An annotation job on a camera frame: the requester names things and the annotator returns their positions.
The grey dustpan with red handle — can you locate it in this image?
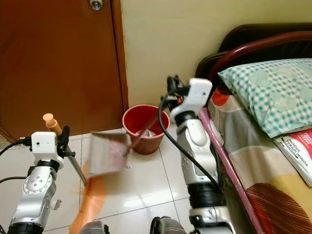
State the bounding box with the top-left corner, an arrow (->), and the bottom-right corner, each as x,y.
87,100 -> 171,177

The orange broom with metal stick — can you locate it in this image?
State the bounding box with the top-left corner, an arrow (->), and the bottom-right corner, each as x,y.
42,113 -> 109,234

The crumpled white paper trash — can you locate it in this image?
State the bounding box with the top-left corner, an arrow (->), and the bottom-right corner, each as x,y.
139,128 -> 159,139

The red plastic bucket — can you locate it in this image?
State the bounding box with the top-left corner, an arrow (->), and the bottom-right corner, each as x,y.
122,104 -> 171,156

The brown wooden door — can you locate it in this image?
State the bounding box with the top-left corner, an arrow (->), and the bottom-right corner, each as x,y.
0,0 -> 129,143

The grey left robot leg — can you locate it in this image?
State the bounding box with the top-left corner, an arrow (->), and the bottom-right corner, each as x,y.
80,220 -> 109,234

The grey robot leg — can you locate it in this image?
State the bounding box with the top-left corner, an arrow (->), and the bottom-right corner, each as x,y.
80,220 -> 109,234
150,216 -> 192,234

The green checkered pillow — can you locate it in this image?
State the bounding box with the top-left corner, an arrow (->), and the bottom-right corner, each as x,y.
217,58 -> 312,138

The dark wooden bed headboard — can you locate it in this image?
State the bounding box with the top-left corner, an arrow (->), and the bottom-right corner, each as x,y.
195,22 -> 312,83

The patterned beige bed sheet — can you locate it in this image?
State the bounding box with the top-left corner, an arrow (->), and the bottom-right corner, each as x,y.
206,90 -> 312,234

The silver round door knob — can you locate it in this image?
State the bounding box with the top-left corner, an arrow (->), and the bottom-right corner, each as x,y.
90,0 -> 104,11

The grey right robot leg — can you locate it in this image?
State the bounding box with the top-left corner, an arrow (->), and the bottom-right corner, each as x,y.
150,216 -> 192,234

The red and white magazine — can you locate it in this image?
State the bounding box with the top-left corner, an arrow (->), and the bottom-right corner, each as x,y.
273,128 -> 312,189

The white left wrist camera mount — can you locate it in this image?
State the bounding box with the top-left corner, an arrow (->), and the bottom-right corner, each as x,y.
31,131 -> 58,164

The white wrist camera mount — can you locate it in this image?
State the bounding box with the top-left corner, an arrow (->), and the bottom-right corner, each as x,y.
31,131 -> 58,164
177,77 -> 213,116

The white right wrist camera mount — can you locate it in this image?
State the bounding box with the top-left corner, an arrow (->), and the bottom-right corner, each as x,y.
177,77 -> 213,116

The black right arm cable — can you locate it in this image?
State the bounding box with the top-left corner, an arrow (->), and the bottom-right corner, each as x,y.
158,96 -> 224,193

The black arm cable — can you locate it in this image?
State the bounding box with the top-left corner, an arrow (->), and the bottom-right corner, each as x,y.
0,176 -> 26,184
158,96 -> 224,193
0,138 -> 33,156

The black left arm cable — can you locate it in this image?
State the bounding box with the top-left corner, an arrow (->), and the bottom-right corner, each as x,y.
0,138 -> 33,156
0,176 -> 26,184

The dark red curved bed rail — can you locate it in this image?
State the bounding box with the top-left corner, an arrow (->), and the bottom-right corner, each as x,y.
206,30 -> 312,93

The pink bed side rail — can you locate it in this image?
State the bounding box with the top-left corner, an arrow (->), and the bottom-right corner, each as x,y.
197,108 -> 268,234

